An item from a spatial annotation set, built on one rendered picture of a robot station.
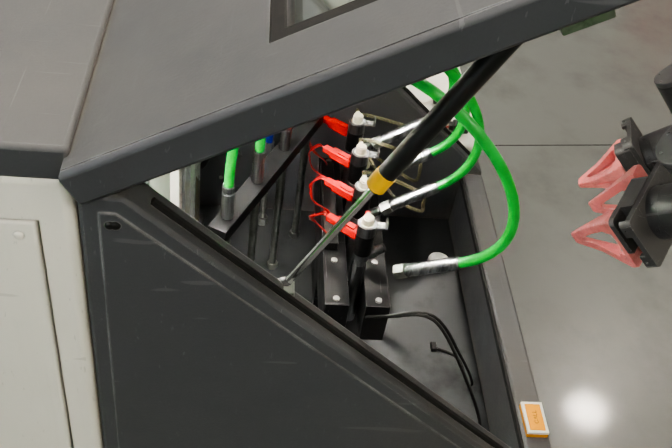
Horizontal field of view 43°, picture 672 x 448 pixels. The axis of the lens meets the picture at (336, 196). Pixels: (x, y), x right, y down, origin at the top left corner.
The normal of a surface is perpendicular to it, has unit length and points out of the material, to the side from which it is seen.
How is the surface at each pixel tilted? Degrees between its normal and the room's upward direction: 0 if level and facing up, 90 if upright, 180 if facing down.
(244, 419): 90
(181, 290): 90
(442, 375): 0
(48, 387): 90
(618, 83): 0
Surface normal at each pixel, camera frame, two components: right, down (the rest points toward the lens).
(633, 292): 0.12, -0.74
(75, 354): 0.04, 0.68
